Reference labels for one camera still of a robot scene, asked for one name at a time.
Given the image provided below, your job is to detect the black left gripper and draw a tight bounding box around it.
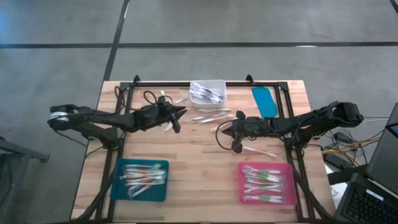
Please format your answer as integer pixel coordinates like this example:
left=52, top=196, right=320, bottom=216
left=133, top=105, right=188, bottom=134

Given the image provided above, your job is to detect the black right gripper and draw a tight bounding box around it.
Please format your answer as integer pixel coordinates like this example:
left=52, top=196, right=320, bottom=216
left=221, top=110, right=272, bottom=154

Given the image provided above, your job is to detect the teal plastic lid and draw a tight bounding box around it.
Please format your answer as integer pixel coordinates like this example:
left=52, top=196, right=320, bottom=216
left=251, top=86, right=279, bottom=120

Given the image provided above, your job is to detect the white plastic bin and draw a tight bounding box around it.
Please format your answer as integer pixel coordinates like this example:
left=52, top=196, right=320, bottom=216
left=189, top=80, right=227, bottom=108

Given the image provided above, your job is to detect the pink plastic bin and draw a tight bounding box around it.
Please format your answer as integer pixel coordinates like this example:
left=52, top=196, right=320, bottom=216
left=238, top=161, right=298, bottom=206

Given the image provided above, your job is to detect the teal plastic bin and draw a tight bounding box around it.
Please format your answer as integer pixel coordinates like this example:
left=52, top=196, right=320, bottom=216
left=110, top=158, right=170, bottom=202

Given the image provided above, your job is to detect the black power strip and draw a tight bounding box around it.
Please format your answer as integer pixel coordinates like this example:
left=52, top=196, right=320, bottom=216
left=323, top=152, right=346, bottom=167

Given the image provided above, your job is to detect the white paper sheet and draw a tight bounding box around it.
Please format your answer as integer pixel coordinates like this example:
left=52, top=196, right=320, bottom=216
left=329, top=182, right=348, bottom=200

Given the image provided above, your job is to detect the dark grey open laptop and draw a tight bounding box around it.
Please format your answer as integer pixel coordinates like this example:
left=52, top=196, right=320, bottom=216
left=334, top=102, right=398, bottom=224

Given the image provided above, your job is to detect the black metal stand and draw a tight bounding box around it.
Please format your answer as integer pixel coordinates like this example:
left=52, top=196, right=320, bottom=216
left=0, top=136, right=50, bottom=224

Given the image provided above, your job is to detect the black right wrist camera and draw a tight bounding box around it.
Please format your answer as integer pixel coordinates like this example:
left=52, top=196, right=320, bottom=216
left=248, top=116, right=266, bottom=129

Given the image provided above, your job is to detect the black left camera cable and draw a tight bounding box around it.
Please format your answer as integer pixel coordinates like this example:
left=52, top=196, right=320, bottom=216
left=114, top=86, right=174, bottom=114

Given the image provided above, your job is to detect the black aluminium table frame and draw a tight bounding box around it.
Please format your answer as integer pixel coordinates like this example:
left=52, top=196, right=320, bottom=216
left=70, top=74, right=338, bottom=224

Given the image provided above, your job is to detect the yellow floor cable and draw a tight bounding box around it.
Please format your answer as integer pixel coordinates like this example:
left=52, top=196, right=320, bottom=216
left=322, top=138, right=382, bottom=156

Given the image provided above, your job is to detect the white floor cable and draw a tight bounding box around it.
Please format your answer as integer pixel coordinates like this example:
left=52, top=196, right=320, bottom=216
left=360, top=116, right=390, bottom=125

